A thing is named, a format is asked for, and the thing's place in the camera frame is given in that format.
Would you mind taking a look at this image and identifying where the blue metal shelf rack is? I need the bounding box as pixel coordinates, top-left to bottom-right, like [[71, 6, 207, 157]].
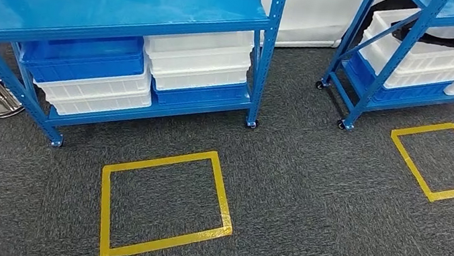
[[0, 0, 289, 179]]

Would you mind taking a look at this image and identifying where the blue wheeled shelf rack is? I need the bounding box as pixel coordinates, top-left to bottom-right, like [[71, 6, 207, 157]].
[[309, 0, 454, 148]]

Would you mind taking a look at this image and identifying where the blue plastic bin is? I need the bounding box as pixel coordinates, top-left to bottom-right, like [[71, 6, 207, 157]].
[[15, 19, 150, 98], [339, 50, 454, 114], [148, 70, 255, 120]]

